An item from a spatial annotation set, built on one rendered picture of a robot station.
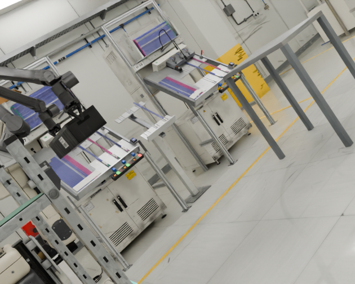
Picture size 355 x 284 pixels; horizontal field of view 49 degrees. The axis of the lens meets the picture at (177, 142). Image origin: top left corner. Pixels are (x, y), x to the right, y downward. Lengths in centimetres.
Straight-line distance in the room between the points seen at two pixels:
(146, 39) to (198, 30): 191
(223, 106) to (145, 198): 140
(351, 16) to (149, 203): 442
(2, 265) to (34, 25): 433
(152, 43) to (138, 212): 183
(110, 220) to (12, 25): 315
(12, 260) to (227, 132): 300
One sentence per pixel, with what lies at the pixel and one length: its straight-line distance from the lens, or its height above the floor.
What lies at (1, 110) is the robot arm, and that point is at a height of 134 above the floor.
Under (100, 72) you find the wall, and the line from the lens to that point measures 575.
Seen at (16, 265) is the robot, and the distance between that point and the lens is 188.
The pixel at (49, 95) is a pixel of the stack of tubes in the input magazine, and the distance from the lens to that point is 383.
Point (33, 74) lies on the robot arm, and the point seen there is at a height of 140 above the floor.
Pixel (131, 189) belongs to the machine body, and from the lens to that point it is 371.
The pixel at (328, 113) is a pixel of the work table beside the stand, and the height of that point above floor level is 26.
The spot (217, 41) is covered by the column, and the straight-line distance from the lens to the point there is 625.
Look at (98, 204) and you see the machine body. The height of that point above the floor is 51.
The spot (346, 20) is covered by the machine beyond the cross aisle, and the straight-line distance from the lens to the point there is 683.
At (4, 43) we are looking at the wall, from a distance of 563.
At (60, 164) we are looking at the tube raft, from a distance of 351.
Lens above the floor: 98
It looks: 7 degrees down
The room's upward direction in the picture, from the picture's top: 36 degrees counter-clockwise
